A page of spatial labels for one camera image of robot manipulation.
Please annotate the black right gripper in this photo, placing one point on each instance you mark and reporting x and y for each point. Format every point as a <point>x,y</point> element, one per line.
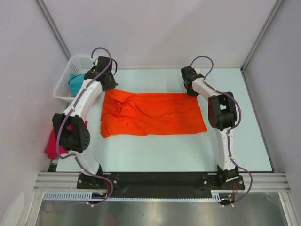
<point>191,93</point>

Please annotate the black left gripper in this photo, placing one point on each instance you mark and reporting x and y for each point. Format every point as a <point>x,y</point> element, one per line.
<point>112,85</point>

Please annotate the orange t shirt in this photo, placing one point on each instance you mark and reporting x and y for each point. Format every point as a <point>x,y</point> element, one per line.
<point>142,114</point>

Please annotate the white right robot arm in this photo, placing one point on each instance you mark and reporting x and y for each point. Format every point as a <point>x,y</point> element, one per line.
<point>222,116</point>

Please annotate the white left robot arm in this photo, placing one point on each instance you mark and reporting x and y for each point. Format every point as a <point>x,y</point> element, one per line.
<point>71,132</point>

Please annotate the teal t shirt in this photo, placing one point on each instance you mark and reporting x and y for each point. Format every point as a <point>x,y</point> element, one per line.
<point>75,83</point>

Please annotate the folded red t shirt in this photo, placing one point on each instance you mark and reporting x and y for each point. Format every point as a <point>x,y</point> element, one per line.
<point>51,152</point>

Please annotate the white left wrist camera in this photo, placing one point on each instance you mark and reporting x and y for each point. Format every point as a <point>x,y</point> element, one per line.
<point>94,61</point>

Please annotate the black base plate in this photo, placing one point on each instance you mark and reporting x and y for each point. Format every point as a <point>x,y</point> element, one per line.
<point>166,184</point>

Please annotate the aluminium frame rail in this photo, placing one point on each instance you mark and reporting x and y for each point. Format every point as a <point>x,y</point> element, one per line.
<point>70,181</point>

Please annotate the white slotted cable duct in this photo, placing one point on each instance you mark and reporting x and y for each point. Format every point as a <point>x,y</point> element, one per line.
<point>97,197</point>

